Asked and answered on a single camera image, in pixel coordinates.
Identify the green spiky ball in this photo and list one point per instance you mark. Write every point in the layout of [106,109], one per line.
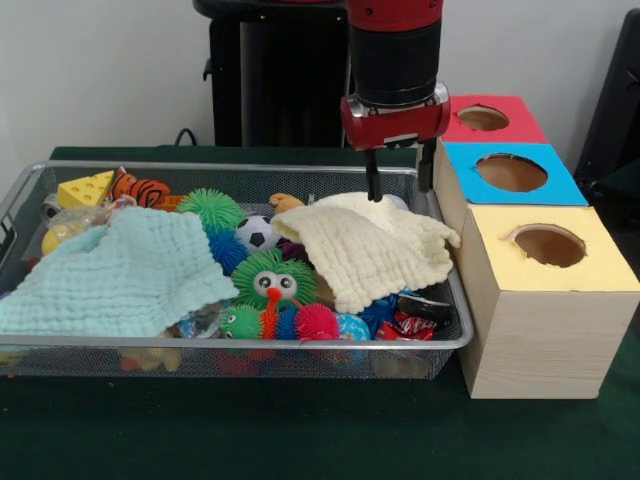
[210,207]

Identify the wooden box with three holes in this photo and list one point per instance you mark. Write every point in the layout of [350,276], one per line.
[540,345]

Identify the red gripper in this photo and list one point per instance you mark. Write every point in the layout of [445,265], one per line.
[395,130]

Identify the blue globe ball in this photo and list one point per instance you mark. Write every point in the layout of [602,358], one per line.
[352,327]

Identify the red candy packet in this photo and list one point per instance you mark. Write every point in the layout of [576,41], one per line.
[405,327]

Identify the multicolour spiky caterpillar toy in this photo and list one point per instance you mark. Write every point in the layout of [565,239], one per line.
[315,322]

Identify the black upright panel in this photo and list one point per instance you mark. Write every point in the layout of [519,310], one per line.
[620,100]

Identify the light blue waffle cloth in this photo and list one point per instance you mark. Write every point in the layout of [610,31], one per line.
[110,280]

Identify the silver mesh bin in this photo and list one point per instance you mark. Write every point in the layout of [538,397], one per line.
[350,346]

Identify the orange tiger plush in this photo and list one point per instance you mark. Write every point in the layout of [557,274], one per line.
[142,190]

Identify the small soccer ball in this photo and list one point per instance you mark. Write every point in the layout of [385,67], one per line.
[255,235]

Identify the yellow cheese wedge toy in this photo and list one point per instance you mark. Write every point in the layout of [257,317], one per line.
[82,190]

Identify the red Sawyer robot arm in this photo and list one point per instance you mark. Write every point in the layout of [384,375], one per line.
[395,55]

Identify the green spiky monster with eyes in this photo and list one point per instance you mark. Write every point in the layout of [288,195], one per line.
[250,275]

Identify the cream waffle cloth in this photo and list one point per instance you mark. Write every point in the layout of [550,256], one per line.
[360,250]

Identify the dark green tablecloth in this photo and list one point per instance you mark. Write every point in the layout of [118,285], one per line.
[300,430]

